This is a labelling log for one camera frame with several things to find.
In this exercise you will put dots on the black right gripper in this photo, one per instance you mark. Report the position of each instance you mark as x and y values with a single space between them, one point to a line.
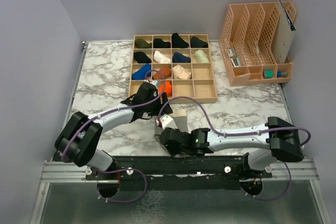
174 151

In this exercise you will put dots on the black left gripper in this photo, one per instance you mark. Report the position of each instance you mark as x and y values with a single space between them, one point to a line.
164 99

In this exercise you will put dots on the grey underwear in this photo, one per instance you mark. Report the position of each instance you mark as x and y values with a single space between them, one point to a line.
178 121

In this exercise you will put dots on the beige boxer underwear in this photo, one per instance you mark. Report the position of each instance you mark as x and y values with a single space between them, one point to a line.
181 73

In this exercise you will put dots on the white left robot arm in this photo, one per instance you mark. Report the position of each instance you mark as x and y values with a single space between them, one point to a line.
79 138

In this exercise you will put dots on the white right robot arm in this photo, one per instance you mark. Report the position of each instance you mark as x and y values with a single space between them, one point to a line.
275 140

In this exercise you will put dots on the orange rolled cloth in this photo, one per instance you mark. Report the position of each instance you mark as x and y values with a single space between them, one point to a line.
167 88

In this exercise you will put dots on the brown rolled cloth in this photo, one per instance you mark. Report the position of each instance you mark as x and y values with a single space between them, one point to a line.
164 72

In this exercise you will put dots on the blue rolled cloth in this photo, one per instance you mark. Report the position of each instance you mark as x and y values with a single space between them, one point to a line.
140 74

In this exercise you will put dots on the wooden compartment tray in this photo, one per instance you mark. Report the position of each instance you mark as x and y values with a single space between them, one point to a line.
200 86

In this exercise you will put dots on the navy rolled cloth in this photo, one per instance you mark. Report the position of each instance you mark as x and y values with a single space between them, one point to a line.
180 58

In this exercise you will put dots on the white rolled cloth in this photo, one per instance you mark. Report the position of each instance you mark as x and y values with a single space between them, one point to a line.
161 58

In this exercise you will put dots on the black rolled cloth left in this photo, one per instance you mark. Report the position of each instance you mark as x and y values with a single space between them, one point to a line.
141 57

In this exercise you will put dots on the black rolled cloth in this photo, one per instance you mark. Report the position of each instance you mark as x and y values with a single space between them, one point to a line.
160 43
141 57
178 42

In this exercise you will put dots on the pale green rolled cloth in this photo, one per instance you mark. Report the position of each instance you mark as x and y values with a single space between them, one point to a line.
201 57

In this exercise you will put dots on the olive green rolled cloth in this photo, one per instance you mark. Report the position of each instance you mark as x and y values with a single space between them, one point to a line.
142 44

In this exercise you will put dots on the dark green rolled cloth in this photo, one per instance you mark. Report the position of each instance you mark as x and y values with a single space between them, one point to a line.
195 42

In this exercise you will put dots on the cards in rack slot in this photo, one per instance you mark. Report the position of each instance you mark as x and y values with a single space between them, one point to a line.
238 69

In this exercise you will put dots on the pink file organizer rack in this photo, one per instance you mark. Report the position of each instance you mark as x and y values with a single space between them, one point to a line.
250 29

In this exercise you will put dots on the blue grey cylinder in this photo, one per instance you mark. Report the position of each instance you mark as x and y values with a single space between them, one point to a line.
282 74

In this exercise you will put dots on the grey folder in rack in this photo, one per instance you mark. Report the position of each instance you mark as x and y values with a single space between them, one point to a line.
285 31

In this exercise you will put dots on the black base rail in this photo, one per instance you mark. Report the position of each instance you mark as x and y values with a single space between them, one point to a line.
135 173

